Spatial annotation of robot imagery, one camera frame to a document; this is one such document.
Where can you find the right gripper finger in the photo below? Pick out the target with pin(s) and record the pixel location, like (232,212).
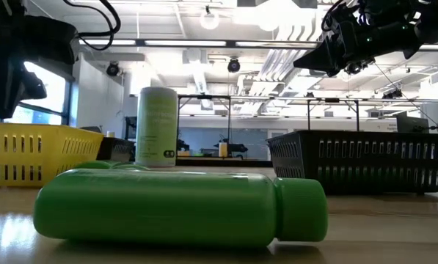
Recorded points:
(330,69)
(325,53)

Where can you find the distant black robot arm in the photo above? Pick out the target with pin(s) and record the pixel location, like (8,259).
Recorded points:
(235,147)

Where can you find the green travel bottle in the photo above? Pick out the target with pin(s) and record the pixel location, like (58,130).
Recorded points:
(94,165)
(160,209)
(130,167)

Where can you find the yellow slotted plastic basket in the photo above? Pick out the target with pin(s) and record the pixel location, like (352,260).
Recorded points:
(28,154)

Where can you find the dark computer monitor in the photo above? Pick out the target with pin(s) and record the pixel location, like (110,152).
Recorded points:
(413,124)

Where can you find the black slotted plastic basket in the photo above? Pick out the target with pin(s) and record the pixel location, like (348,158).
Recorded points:
(117,148)
(369,161)

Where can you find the overhead light bar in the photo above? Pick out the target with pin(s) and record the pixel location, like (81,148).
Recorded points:
(185,43)

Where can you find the green white wipes canister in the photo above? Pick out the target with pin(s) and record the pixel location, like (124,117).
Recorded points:
(156,124)

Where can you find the black camera cluster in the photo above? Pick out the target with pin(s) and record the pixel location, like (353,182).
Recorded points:
(356,67)
(393,94)

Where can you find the black workstation frame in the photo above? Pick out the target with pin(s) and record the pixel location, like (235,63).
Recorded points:
(204,97)
(332,99)

